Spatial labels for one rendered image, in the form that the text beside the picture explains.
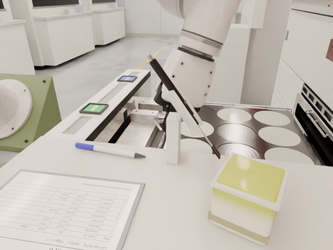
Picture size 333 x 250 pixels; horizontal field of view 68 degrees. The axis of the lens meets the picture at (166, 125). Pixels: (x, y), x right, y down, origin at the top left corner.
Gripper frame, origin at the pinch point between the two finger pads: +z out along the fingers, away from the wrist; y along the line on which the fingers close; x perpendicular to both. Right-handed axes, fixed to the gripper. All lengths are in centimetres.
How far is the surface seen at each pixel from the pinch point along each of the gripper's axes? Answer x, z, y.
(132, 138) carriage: -13.2, 11.0, 2.0
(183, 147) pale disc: -1.4, 5.8, -6.4
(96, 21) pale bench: -647, 9, -71
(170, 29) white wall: -756, -37, -314
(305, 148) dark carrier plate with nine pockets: 9.5, -3.5, -31.4
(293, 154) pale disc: 10.2, -1.9, -27.3
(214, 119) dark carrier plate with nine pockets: -11.7, 0.8, -20.1
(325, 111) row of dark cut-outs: 4.8, -12.4, -38.6
